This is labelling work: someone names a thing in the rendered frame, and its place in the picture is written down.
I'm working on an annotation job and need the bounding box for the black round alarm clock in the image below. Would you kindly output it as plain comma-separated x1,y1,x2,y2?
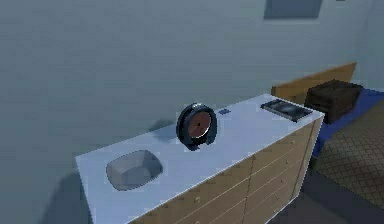
175,102,219,152

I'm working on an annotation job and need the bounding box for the grey bowl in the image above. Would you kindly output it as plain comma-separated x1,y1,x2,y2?
105,149,164,192

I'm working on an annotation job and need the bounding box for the white-topped wooden chest of drawers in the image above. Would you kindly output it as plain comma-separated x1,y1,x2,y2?
74,93,326,224

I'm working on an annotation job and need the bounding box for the dark brown pillow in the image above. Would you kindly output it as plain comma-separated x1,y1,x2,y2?
304,79,364,125

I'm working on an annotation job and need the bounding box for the bed with blue sheet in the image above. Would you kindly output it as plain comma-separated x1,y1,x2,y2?
271,61,384,210

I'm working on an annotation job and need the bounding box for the grey framed wall picture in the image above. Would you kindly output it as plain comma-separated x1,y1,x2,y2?
263,0,324,20

